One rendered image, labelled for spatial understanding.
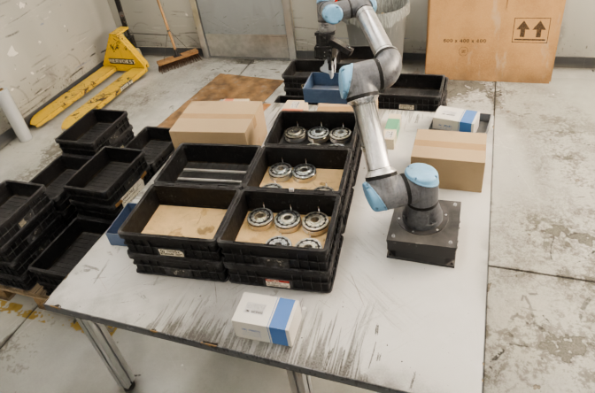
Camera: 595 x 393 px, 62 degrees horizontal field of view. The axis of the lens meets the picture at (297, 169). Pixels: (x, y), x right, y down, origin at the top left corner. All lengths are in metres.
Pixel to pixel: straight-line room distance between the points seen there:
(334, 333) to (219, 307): 0.43
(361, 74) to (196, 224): 0.87
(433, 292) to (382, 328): 0.23
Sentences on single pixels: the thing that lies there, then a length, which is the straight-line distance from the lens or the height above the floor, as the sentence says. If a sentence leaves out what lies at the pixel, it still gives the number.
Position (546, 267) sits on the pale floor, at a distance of 2.97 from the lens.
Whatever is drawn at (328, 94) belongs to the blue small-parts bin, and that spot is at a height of 1.11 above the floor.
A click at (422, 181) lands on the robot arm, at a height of 1.03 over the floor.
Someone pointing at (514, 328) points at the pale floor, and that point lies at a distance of 2.68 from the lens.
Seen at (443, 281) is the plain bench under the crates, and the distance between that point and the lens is 1.88.
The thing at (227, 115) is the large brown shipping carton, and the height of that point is 0.90.
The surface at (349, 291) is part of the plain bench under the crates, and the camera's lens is 1.84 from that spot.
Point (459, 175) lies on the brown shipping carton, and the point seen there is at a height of 0.78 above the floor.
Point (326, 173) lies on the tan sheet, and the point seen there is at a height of 0.83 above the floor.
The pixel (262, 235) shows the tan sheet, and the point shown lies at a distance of 1.89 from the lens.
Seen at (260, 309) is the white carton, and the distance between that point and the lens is 1.72.
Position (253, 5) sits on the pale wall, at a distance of 5.13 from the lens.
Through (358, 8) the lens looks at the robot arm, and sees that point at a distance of 2.07.
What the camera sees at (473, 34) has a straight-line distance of 4.56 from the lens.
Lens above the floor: 2.13
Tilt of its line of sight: 37 degrees down
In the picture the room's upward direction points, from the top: 9 degrees counter-clockwise
